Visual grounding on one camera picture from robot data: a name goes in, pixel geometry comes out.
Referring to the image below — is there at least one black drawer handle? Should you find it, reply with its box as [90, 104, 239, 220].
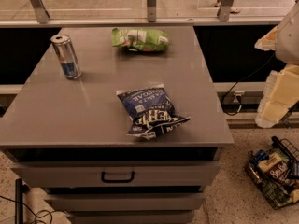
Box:
[101, 171, 135, 184]

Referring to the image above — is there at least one metal railing post right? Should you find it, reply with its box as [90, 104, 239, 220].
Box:
[216, 0, 239, 21]

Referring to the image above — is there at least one metal railing post middle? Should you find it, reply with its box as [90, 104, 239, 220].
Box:
[147, 0, 156, 22]

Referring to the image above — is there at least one wire basket of snacks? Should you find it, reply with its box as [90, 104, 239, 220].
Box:
[244, 136, 299, 209]

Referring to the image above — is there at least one metal railing post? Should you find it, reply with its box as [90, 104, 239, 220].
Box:
[147, 0, 156, 22]
[30, 0, 50, 24]
[216, 0, 239, 21]

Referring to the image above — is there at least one black cable on wall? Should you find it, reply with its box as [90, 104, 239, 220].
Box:
[221, 51, 277, 117]

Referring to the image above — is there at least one metal railing post left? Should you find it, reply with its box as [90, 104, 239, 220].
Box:
[30, 0, 50, 24]

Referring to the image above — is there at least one black stand pole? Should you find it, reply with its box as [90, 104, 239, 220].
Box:
[15, 178, 23, 224]

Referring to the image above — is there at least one green chip bag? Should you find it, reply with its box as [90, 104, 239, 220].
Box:
[111, 28, 169, 52]

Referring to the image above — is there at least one grey drawer cabinet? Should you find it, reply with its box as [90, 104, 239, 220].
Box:
[0, 27, 233, 224]

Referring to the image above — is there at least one redbull can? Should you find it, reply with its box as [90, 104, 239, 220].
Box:
[50, 34, 81, 80]

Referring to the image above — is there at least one blue chip bag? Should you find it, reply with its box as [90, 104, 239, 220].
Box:
[116, 84, 191, 140]

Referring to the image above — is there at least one black floor cable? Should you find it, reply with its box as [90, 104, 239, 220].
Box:
[0, 194, 68, 224]

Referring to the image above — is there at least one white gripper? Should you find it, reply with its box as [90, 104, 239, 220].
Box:
[254, 2, 299, 128]

